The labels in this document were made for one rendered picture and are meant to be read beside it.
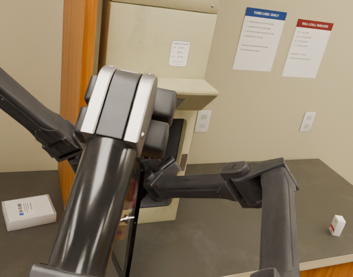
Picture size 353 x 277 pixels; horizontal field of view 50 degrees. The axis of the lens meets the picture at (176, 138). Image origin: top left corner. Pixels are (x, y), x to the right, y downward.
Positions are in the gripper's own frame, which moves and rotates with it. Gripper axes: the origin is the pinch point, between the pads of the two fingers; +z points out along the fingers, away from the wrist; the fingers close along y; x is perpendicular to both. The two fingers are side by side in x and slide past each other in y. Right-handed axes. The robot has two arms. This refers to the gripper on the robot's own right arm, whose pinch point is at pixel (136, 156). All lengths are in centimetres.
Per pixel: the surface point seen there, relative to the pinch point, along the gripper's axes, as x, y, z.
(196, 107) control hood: -24.3, -12.7, -15.4
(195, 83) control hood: -32.2, -10.6, -16.1
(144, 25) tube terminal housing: -47.5, 6.0, -11.5
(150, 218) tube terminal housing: 22.4, -5.5, -7.9
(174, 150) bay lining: -4.0, -12.3, -4.7
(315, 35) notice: -45, -94, 28
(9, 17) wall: -40, 40, 33
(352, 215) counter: 26, -98, -20
